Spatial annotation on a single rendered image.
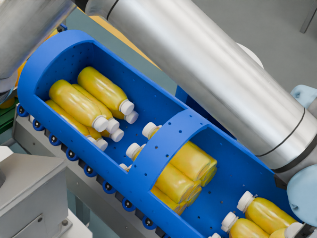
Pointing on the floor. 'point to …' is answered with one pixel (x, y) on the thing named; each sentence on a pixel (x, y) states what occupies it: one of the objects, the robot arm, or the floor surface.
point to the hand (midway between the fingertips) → (298, 232)
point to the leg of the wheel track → (82, 212)
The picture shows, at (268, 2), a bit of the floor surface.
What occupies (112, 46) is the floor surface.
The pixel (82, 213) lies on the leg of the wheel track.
